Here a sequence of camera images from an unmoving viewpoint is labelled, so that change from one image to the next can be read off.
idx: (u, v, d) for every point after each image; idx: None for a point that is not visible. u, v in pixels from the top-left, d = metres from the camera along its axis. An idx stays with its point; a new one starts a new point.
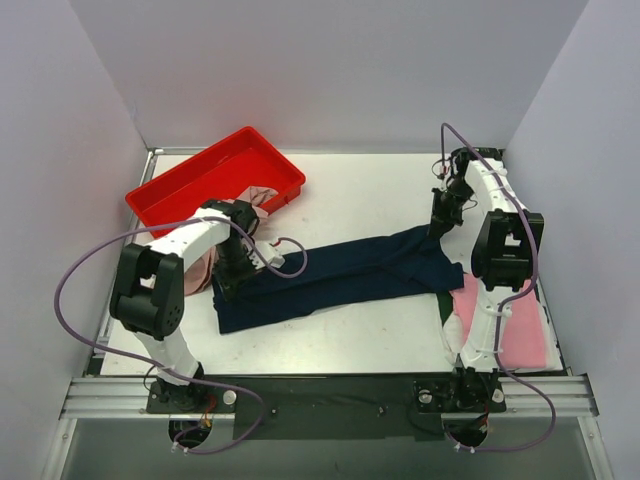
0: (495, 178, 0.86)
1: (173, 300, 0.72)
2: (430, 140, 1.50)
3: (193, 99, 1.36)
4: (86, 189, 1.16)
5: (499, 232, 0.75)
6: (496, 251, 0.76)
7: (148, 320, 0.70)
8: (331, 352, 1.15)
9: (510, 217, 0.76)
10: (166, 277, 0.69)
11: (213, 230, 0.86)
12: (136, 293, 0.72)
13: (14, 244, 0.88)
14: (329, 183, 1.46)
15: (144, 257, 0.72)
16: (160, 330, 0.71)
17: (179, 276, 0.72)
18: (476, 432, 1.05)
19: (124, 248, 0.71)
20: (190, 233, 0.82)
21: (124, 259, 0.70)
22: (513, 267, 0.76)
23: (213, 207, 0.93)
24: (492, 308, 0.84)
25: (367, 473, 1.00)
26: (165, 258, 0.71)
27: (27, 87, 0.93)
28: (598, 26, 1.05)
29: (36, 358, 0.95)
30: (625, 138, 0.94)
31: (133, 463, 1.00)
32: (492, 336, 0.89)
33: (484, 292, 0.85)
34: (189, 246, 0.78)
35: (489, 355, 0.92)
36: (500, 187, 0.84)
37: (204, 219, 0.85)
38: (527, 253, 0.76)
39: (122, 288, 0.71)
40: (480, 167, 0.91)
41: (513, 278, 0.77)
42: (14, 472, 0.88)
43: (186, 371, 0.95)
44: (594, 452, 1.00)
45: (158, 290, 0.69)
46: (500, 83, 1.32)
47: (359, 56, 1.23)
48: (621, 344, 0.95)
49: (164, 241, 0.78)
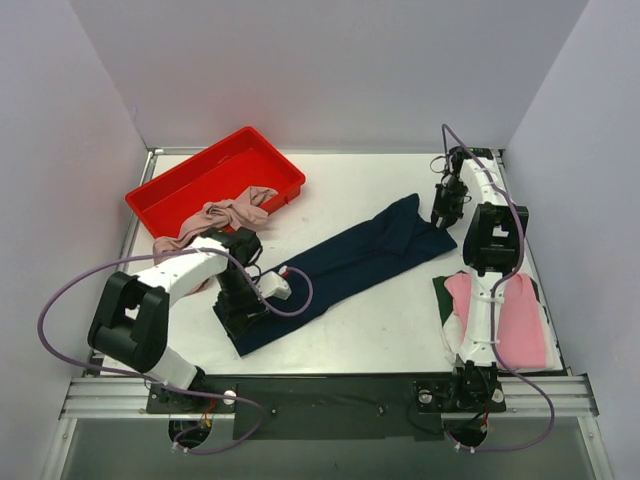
0: (486, 175, 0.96)
1: (154, 336, 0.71)
2: (429, 140, 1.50)
3: (193, 99, 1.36)
4: (87, 190, 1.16)
5: (487, 223, 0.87)
6: (485, 241, 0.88)
7: (126, 354, 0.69)
8: (332, 352, 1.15)
9: (498, 210, 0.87)
10: (148, 312, 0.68)
11: (208, 261, 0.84)
12: (117, 325, 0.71)
13: (13, 244, 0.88)
14: (328, 183, 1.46)
15: (130, 287, 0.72)
16: (138, 365, 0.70)
17: (164, 312, 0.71)
18: (477, 432, 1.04)
19: (110, 278, 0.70)
20: (184, 264, 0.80)
21: (109, 288, 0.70)
22: (501, 255, 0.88)
23: (213, 236, 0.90)
24: (485, 294, 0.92)
25: (367, 473, 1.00)
26: (151, 290, 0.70)
27: (26, 87, 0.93)
28: (598, 25, 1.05)
29: (37, 358, 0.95)
30: (625, 138, 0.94)
31: (133, 463, 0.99)
32: (488, 324, 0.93)
33: (477, 280, 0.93)
34: (179, 279, 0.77)
35: (487, 346, 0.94)
36: (491, 183, 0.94)
37: (200, 251, 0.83)
38: (513, 243, 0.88)
39: (103, 318, 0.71)
40: (473, 165, 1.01)
41: (501, 264, 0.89)
42: (13, 472, 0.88)
43: (182, 381, 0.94)
44: (594, 451, 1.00)
45: (139, 326, 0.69)
46: (500, 83, 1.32)
47: (360, 57, 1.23)
48: (621, 343, 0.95)
49: (153, 272, 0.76)
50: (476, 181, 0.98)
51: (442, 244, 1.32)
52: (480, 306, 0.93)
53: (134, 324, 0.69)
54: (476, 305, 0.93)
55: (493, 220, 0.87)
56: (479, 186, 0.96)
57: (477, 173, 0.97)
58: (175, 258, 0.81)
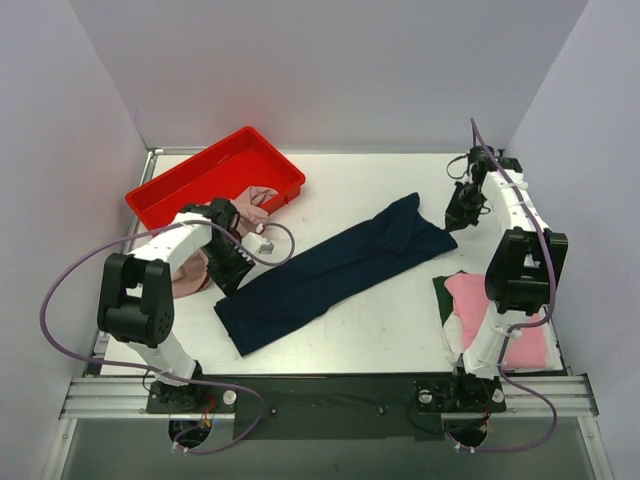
0: (515, 192, 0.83)
1: (163, 306, 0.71)
2: (429, 140, 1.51)
3: (193, 99, 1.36)
4: (86, 190, 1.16)
5: (517, 253, 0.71)
6: (513, 272, 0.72)
7: (139, 329, 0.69)
8: (332, 352, 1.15)
9: (529, 236, 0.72)
10: (153, 283, 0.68)
11: (196, 233, 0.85)
12: (124, 304, 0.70)
13: (13, 244, 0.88)
14: (329, 183, 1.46)
15: (129, 266, 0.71)
16: (153, 336, 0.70)
17: (168, 281, 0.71)
18: (477, 432, 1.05)
19: (106, 260, 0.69)
20: (174, 238, 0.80)
21: (109, 270, 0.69)
22: (531, 292, 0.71)
23: (193, 210, 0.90)
24: (501, 329, 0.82)
25: (368, 473, 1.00)
26: (151, 263, 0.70)
27: (27, 87, 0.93)
28: (598, 25, 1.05)
29: (37, 359, 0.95)
30: (625, 138, 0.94)
31: (134, 463, 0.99)
32: (497, 351, 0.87)
33: (496, 313, 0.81)
34: (173, 251, 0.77)
35: (491, 365, 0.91)
36: (520, 203, 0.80)
37: (186, 224, 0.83)
38: (546, 277, 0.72)
39: (109, 300, 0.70)
40: (499, 180, 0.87)
41: (528, 302, 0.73)
42: (13, 472, 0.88)
43: (185, 372, 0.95)
44: (594, 451, 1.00)
45: (148, 296, 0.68)
46: (500, 84, 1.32)
47: (360, 57, 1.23)
48: (621, 343, 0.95)
49: (146, 248, 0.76)
50: (502, 200, 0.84)
51: (442, 244, 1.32)
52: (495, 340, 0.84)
53: (142, 296, 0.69)
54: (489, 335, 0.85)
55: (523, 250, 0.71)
56: (507, 205, 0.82)
57: (504, 191, 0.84)
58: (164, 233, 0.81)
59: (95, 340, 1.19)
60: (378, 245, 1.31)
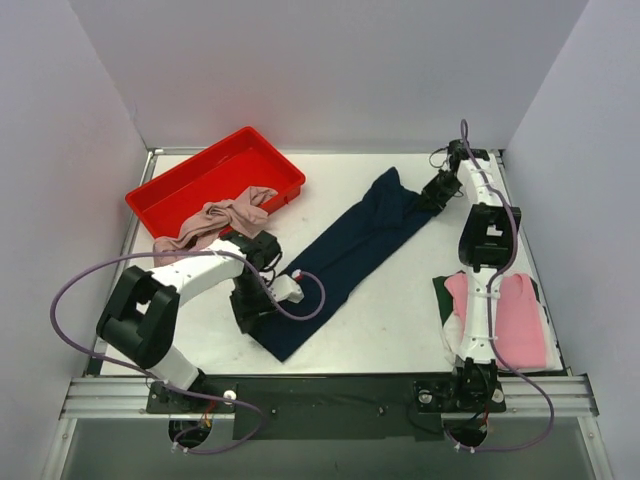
0: (482, 176, 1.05)
1: (160, 334, 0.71)
2: (429, 140, 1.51)
3: (193, 99, 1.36)
4: (87, 190, 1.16)
5: (484, 222, 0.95)
6: (480, 239, 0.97)
7: (130, 348, 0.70)
8: (332, 353, 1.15)
9: (493, 211, 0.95)
10: (157, 309, 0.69)
11: (226, 265, 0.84)
12: (126, 318, 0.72)
13: (13, 244, 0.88)
14: (329, 183, 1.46)
15: (143, 283, 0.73)
16: (140, 362, 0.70)
17: (171, 315, 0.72)
18: (477, 432, 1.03)
19: (125, 271, 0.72)
20: (199, 265, 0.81)
21: (122, 282, 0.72)
22: (494, 252, 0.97)
23: (233, 239, 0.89)
24: (481, 290, 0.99)
25: (367, 473, 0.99)
26: (162, 289, 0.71)
27: (26, 88, 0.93)
28: (598, 25, 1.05)
29: (38, 358, 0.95)
30: (625, 137, 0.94)
31: (133, 463, 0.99)
32: (485, 322, 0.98)
33: (474, 277, 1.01)
34: (192, 280, 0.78)
35: (486, 344, 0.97)
36: (485, 185, 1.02)
37: (218, 253, 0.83)
38: (506, 242, 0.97)
39: (113, 310, 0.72)
40: (470, 166, 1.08)
41: (495, 260, 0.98)
42: (13, 471, 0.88)
43: (182, 382, 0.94)
44: (594, 451, 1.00)
45: (148, 321, 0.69)
46: (500, 83, 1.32)
47: (359, 57, 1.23)
48: (621, 343, 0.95)
49: (168, 269, 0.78)
50: (472, 183, 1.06)
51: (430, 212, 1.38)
52: (477, 302, 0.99)
53: (143, 319, 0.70)
54: (473, 302, 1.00)
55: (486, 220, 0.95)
56: (475, 187, 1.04)
57: (473, 176, 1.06)
58: (193, 258, 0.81)
59: (95, 340, 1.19)
60: (375, 226, 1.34)
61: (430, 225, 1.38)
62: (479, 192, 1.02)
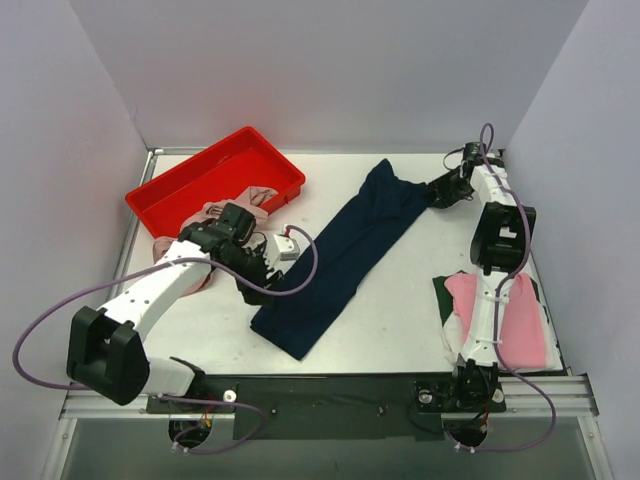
0: (495, 179, 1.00)
1: (133, 370, 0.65)
2: (429, 140, 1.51)
3: (192, 99, 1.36)
4: (86, 190, 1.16)
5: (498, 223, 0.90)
6: (492, 240, 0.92)
7: (107, 391, 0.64)
8: (332, 353, 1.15)
9: (507, 210, 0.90)
10: (119, 352, 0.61)
11: (187, 273, 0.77)
12: (91, 362, 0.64)
13: (13, 244, 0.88)
14: (329, 183, 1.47)
15: (100, 322, 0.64)
16: (119, 400, 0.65)
17: (138, 348, 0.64)
18: (477, 432, 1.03)
19: (75, 314, 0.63)
20: (157, 285, 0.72)
21: (75, 328, 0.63)
22: (506, 254, 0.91)
23: (192, 238, 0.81)
24: (490, 293, 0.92)
25: (368, 473, 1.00)
26: (119, 329, 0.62)
27: (26, 88, 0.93)
28: (598, 25, 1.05)
29: (38, 358, 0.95)
30: (624, 137, 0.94)
31: (133, 463, 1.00)
32: (491, 324, 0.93)
33: (483, 280, 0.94)
34: (151, 306, 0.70)
35: (489, 346, 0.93)
36: (500, 186, 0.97)
37: (175, 263, 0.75)
38: (520, 243, 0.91)
39: (76, 357, 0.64)
40: (484, 170, 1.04)
41: (506, 263, 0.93)
42: (14, 471, 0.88)
43: (178, 389, 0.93)
44: (594, 451, 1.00)
45: (112, 364, 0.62)
46: (500, 83, 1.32)
47: (359, 57, 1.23)
48: (621, 343, 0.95)
49: (121, 300, 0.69)
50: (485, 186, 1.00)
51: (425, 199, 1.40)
52: (483, 306, 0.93)
53: (107, 361, 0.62)
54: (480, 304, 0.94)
55: (498, 220, 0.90)
56: (489, 188, 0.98)
57: (487, 179, 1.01)
58: (147, 278, 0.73)
59: None
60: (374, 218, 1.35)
61: (430, 225, 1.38)
62: (494, 194, 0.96)
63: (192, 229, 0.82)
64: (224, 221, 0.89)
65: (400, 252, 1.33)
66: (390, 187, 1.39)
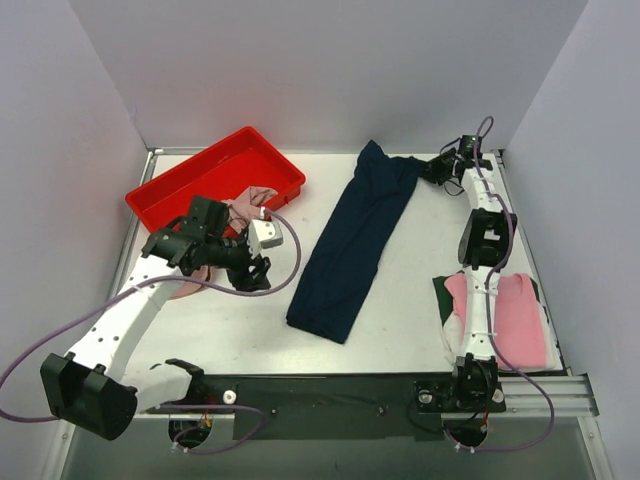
0: (483, 184, 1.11)
1: (116, 406, 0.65)
2: (429, 139, 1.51)
3: (192, 99, 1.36)
4: (86, 191, 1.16)
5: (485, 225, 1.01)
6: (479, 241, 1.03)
7: (94, 428, 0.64)
8: (332, 353, 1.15)
9: (491, 216, 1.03)
10: (96, 395, 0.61)
11: (155, 294, 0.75)
12: (73, 402, 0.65)
13: (12, 245, 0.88)
14: (329, 183, 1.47)
15: (71, 368, 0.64)
16: (107, 435, 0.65)
17: (115, 386, 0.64)
18: (477, 432, 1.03)
19: (43, 364, 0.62)
20: (125, 317, 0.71)
21: (46, 377, 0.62)
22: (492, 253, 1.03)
23: (160, 249, 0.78)
24: (480, 287, 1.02)
25: (368, 473, 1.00)
26: (91, 374, 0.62)
27: (25, 88, 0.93)
28: (599, 25, 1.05)
29: (38, 359, 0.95)
30: (625, 137, 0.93)
31: (133, 463, 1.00)
32: (484, 317, 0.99)
33: (472, 275, 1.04)
34: (120, 343, 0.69)
35: (485, 340, 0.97)
36: (486, 192, 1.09)
37: (140, 287, 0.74)
38: (504, 244, 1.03)
39: (57, 401, 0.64)
40: (473, 174, 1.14)
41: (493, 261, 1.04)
42: (13, 472, 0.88)
43: (176, 393, 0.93)
44: (594, 451, 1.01)
45: (91, 405, 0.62)
46: (500, 83, 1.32)
47: (359, 57, 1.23)
48: (622, 344, 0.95)
49: (89, 341, 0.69)
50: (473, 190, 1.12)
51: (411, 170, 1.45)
52: (477, 299, 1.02)
53: (86, 403, 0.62)
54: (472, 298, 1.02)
55: (484, 223, 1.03)
56: (476, 193, 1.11)
57: (476, 183, 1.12)
58: (114, 311, 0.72)
59: None
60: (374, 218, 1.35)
61: (430, 225, 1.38)
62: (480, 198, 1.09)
63: (158, 239, 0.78)
64: (193, 218, 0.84)
65: (400, 252, 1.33)
66: (383, 167, 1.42)
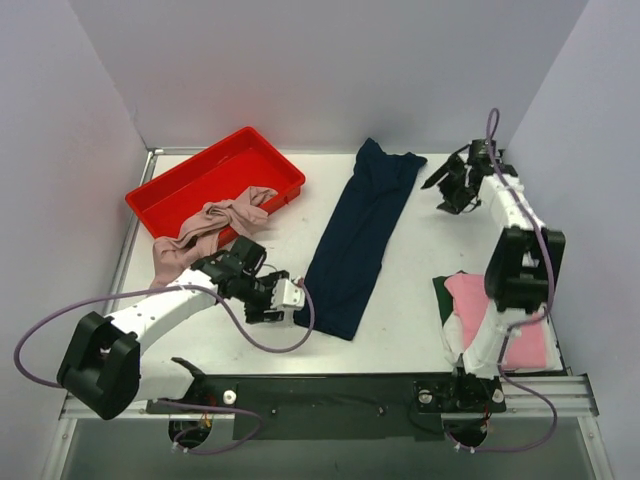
0: (512, 194, 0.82)
1: (125, 381, 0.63)
2: (428, 140, 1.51)
3: (192, 99, 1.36)
4: (86, 190, 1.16)
5: (517, 249, 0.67)
6: (511, 272, 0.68)
7: (93, 400, 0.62)
8: (331, 354, 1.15)
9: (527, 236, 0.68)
10: (116, 361, 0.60)
11: (193, 300, 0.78)
12: (86, 368, 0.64)
13: (12, 244, 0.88)
14: (329, 183, 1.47)
15: (103, 330, 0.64)
16: (102, 411, 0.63)
17: (133, 363, 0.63)
18: (477, 432, 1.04)
19: (81, 319, 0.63)
20: (163, 305, 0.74)
21: (78, 331, 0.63)
22: (530, 290, 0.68)
23: (204, 269, 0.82)
24: (501, 328, 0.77)
25: (368, 473, 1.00)
26: (121, 339, 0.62)
27: (25, 87, 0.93)
28: (598, 25, 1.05)
29: (38, 359, 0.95)
30: (625, 137, 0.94)
31: (133, 464, 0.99)
32: (496, 352, 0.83)
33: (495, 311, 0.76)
34: (156, 322, 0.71)
35: (491, 365, 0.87)
36: (517, 203, 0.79)
37: (185, 287, 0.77)
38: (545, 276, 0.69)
39: (72, 360, 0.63)
40: (494, 182, 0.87)
41: (528, 301, 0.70)
42: (13, 471, 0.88)
43: (176, 392, 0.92)
44: (594, 451, 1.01)
45: (105, 374, 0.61)
46: (500, 83, 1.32)
47: (359, 57, 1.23)
48: (621, 344, 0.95)
49: (128, 313, 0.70)
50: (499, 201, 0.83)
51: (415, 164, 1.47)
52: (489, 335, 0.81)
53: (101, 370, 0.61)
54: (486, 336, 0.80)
55: (521, 249, 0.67)
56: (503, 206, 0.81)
57: (501, 192, 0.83)
58: (156, 297, 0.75)
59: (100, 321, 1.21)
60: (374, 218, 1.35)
61: (430, 225, 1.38)
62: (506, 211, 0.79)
63: (205, 261, 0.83)
64: (235, 254, 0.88)
65: (399, 252, 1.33)
66: (383, 164, 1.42)
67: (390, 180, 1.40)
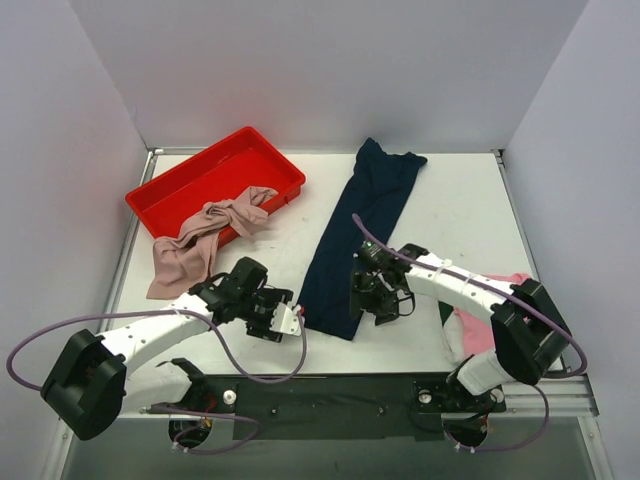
0: (449, 274, 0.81)
1: (106, 404, 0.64)
2: (429, 140, 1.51)
3: (192, 99, 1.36)
4: (86, 190, 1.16)
5: (518, 328, 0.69)
6: (531, 346, 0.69)
7: (72, 418, 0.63)
8: (331, 354, 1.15)
9: (512, 309, 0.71)
10: (99, 382, 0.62)
11: (186, 325, 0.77)
12: (70, 385, 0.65)
13: (13, 245, 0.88)
14: (329, 183, 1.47)
15: (92, 349, 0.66)
16: (79, 429, 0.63)
17: (117, 386, 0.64)
18: (477, 432, 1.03)
19: (72, 335, 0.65)
20: (156, 328, 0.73)
21: (68, 347, 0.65)
22: (553, 347, 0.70)
23: (202, 294, 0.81)
24: None
25: (367, 473, 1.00)
26: (107, 360, 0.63)
27: (25, 87, 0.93)
28: (598, 25, 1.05)
29: (37, 360, 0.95)
30: (625, 137, 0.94)
31: (133, 464, 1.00)
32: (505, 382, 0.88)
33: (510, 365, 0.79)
34: (144, 346, 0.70)
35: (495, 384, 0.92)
36: (468, 279, 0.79)
37: (179, 312, 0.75)
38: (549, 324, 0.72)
39: (57, 376, 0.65)
40: (422, 272, 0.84)
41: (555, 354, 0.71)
42: (13, 471, 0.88)
43: (173, 396, 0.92)
44: (594, 450, 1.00)
45: (87, 392, 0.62)
46: (500, 83, 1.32)
47: (359, 57, 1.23)
48: (621, 343, 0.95)
49: (120, 333, 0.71)
50: (448, 289, 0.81)
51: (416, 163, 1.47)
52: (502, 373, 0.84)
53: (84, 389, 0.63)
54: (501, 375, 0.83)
55: (520, 323, 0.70)
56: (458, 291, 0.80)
57: (438, 279, 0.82)
58: (152, 319, 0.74)
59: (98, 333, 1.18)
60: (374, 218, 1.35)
61: (429, 225, 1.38)
62: (464, 293, 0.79)
63: (204, 286, 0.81)
64: (234, 278, 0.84)
65: None
66: (383, 164, 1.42)
67: (390, 180, 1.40)
